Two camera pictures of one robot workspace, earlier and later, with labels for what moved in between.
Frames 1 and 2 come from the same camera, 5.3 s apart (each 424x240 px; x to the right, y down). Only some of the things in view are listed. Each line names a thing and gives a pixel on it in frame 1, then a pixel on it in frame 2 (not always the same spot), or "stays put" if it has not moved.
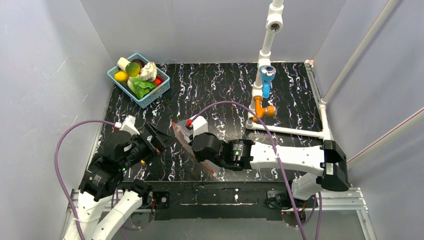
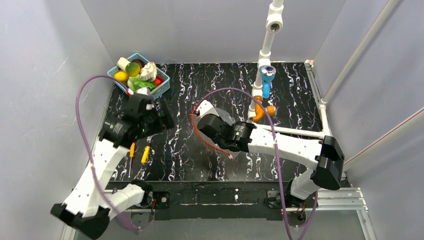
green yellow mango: [132, 69] stays put
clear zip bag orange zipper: [185, 130] → [210, 141]
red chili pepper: [158, 81] stays put
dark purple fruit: [139, 62] stays put
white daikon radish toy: [122, 63] stays put
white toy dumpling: [148, 72] stays put
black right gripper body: [185, 133] → [209, 123]
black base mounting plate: [224, 201] stays put
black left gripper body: [149, 141] → [158, 117]
